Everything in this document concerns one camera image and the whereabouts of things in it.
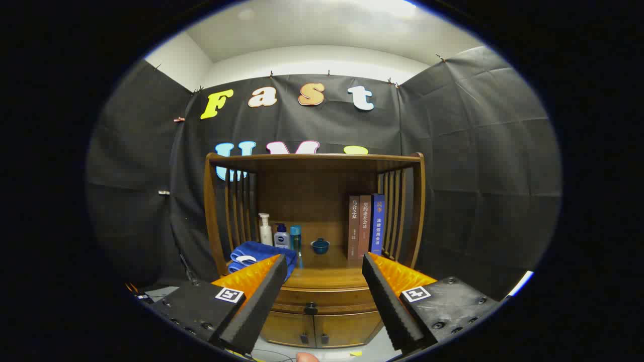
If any white pump bottle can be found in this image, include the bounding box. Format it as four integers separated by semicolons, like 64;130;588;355
258;213;273;247

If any wooden cabinet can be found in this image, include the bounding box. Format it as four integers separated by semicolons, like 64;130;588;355
204;152;426;348

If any black backdrop cloth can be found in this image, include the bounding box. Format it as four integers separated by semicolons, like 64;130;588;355
86;46;562;302

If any reddish brown book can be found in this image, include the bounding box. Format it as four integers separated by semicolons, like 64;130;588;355
359;195;372;258

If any blue folded towel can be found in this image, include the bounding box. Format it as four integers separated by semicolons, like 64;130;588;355
229;241;297;280

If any blue book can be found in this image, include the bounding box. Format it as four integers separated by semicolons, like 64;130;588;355
370;194;385;255

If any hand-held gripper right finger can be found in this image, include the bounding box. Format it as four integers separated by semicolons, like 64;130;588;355
362;252;501;352

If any wooden countertop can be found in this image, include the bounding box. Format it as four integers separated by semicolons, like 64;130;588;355
224;245;403;290

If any wooden cabinet door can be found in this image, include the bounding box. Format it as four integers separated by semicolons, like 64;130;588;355
314;311;384;348
261;311;316;348

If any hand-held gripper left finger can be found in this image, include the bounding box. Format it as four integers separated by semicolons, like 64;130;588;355
148;254;288;355

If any wooden drawer with black knob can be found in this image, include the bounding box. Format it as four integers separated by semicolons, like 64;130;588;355
270;287;379;316

